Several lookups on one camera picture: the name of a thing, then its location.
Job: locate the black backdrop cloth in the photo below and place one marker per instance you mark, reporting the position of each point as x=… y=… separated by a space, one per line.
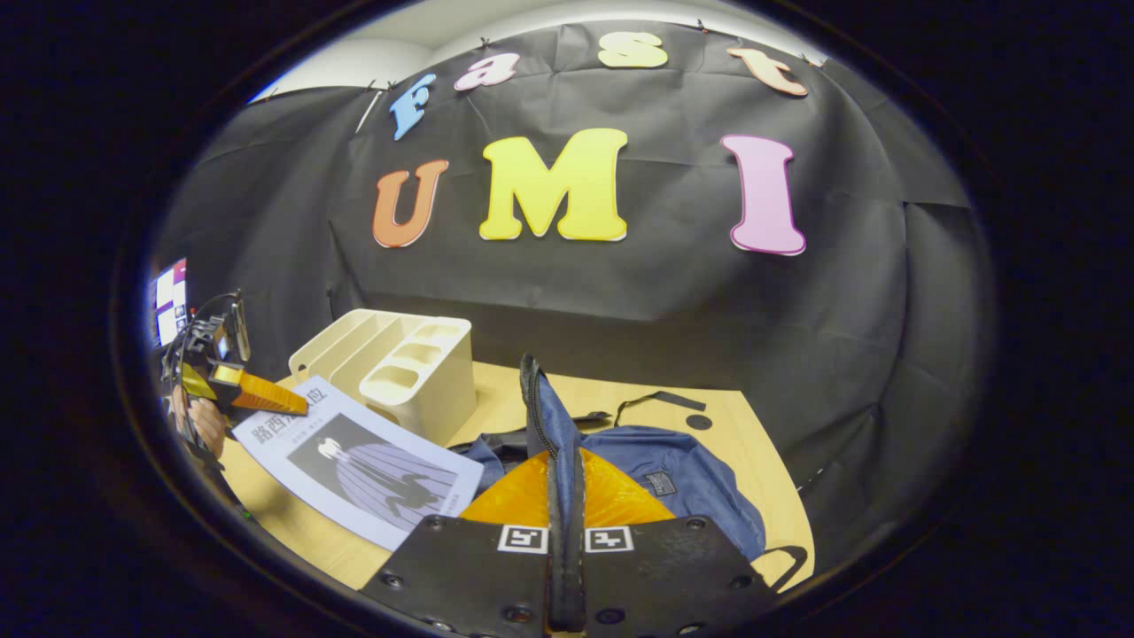
x=673 y=283

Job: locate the blue schoolbag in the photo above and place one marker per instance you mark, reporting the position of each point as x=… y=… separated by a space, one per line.
x=691 y=478

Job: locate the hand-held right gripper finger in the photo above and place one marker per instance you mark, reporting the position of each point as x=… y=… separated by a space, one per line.
x=576 y=567
x=556 y=567

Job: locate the lavender illustrated book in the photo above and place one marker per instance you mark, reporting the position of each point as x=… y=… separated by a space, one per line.
x=354 y=470

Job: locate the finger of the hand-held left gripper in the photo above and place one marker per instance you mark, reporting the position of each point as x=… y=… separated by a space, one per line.
x=266 y=397

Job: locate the computer monitor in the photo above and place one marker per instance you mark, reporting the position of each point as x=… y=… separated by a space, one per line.
x=170 y=301

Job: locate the white plastic bookshelf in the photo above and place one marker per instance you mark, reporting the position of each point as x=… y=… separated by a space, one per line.
x=434 y=390

